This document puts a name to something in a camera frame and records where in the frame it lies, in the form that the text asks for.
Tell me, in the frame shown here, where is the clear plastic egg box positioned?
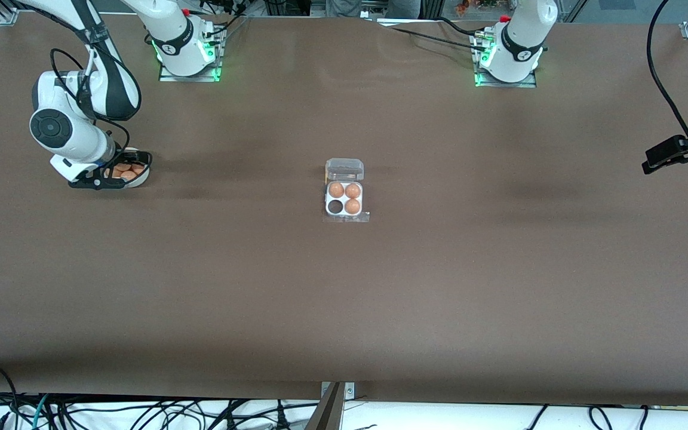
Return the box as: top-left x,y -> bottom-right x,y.
324,158 -> 371,225

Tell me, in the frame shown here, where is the brown table cover mat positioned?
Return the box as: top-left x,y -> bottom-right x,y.
0,12 -> 688,408

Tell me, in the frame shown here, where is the black base cable bundle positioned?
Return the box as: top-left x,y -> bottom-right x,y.
198,0 -> 249,48

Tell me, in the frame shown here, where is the dark metal bar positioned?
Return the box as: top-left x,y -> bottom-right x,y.
305,382 -> 345,430

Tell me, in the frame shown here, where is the small white bowl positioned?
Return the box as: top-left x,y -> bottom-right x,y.
105,148 -> 151,189

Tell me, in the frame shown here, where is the metal table bracket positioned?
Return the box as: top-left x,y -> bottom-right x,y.
321,382 -> 355,400

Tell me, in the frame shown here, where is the long black table cable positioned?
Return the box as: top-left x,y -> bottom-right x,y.
380,24 -> 491,53

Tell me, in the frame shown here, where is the teal cable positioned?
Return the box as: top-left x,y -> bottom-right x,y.
33,394 -> 52,430

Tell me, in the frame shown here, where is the short black table cable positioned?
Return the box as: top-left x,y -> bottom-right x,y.
437,16 -> 485,38

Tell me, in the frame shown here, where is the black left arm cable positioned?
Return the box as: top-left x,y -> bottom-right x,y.
646,0 -> 688,141

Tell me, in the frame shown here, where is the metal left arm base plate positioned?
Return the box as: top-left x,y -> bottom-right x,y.
474,33 -> 538,88

